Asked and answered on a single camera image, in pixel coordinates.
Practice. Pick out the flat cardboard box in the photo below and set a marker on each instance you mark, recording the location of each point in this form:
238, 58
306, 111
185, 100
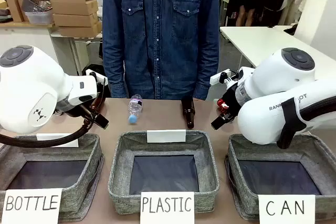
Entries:
74, 20
78, 31

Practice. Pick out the brown glass bottle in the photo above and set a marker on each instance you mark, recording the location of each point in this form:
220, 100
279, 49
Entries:
94, 106
188, 112

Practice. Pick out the small cardboard box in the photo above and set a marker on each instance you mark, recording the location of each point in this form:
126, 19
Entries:
15, 9

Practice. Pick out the grey fabric basket bottle label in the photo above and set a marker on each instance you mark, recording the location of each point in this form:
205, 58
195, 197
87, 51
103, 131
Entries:
86, 182

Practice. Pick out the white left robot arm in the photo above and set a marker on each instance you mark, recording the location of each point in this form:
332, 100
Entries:
29, 87

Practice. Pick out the white side desk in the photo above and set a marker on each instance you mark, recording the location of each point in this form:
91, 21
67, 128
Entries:
31, 37

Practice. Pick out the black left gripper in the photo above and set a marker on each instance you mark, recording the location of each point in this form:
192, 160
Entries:
78, 111

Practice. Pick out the white paper sign PLASTIC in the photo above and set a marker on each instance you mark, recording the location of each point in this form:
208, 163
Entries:
167, 207

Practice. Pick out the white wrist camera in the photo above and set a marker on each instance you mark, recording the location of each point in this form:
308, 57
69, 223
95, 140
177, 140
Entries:
225, 76
82, 90

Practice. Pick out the black backpack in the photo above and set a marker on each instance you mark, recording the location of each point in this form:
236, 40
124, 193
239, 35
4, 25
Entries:
92, 69

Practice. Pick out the person left forearm denim sleeve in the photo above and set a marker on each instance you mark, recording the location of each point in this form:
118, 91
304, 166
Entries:
207, 72

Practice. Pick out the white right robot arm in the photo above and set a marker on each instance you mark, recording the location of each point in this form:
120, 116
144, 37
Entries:
278, 95

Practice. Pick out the white paper sign BOTTLE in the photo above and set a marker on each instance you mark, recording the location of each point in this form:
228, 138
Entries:
31, 206

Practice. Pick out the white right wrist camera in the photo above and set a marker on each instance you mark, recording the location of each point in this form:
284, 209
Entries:
225, 76

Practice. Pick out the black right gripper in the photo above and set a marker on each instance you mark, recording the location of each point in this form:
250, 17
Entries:
232, 103

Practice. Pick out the grey fabric basket can label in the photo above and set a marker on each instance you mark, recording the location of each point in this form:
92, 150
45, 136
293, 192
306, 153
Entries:
236, 182

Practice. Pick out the perforated grey plastic basket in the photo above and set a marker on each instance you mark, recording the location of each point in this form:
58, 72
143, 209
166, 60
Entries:
36, 2

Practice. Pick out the blank white card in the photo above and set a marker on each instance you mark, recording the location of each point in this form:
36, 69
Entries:
71, 142
166, 136

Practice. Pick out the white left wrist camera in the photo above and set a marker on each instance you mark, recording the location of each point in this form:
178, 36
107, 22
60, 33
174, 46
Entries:
82, 90

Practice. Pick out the clear plastic storage bin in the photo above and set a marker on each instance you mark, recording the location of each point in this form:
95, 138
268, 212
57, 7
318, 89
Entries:
39, 17

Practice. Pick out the grey fabric basket plastic label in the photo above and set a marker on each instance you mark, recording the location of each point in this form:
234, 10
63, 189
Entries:
120, 171

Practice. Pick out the person right forearm denim sleeve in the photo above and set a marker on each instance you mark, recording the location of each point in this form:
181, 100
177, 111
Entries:
115, 72

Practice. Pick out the small clear bottle blue cap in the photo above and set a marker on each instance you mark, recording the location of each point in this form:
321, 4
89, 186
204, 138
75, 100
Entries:
135, 108

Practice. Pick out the person torso denim shirt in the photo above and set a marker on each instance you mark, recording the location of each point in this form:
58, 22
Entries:
160, 35

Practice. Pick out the white paper sign CAN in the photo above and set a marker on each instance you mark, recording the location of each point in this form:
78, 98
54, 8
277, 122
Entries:
286, 209

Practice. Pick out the white desk with legs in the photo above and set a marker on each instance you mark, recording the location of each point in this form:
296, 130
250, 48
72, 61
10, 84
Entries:
262, 43

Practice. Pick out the large open cardboard box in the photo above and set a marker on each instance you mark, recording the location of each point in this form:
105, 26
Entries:
73, 1

